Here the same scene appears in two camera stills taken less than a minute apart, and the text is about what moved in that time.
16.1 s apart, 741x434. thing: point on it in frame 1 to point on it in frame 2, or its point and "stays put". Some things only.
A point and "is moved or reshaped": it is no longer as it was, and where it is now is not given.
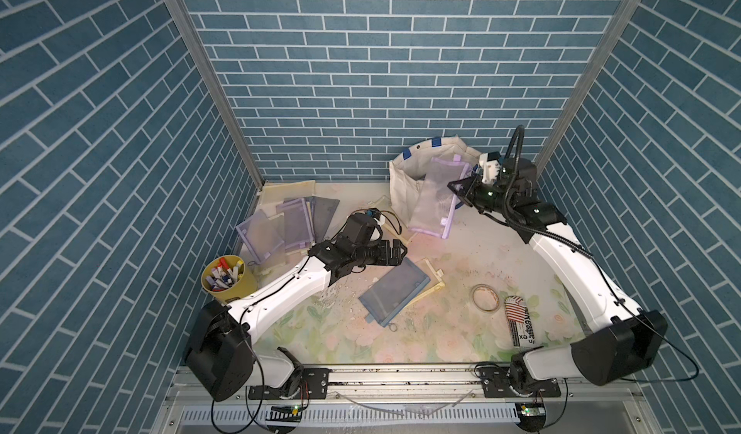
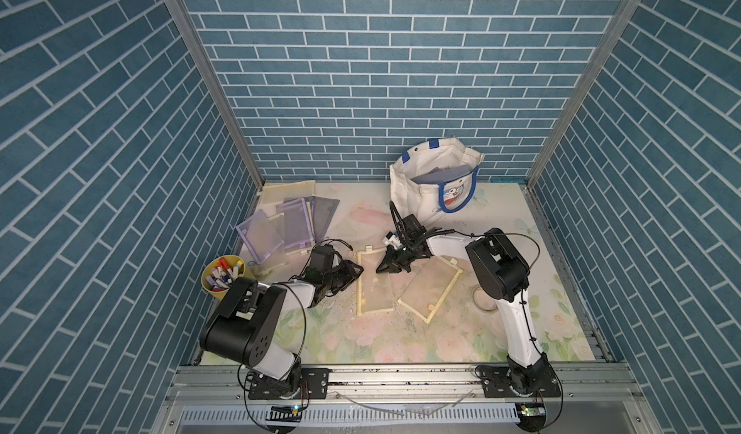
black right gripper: (471, 185) to (390, 261)
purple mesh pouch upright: (298, 230) stays put
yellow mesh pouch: (431, 286) is moved or reshaped
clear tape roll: (485, 297) stays put
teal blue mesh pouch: (387, 299) to (442, 175)
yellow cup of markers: (227, 278) stays put
